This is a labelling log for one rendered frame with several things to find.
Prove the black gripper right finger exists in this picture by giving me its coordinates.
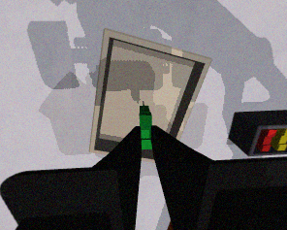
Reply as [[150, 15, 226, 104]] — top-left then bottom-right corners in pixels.
[[151, 125, 287, 230]]

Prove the green fuse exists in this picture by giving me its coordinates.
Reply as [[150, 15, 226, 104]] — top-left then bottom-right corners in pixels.
[[139, 101, 152, 149]]

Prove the black fuse block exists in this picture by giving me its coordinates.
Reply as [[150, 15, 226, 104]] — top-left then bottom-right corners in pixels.
[[229, 110, 287, 156]]

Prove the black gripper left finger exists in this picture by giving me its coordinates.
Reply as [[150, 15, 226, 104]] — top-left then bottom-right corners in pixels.
[[0, 126, 142, 230]]

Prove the beige rectangular tray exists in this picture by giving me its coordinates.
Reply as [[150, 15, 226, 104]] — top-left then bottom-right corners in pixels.
[[89, 28, 212, 155]]

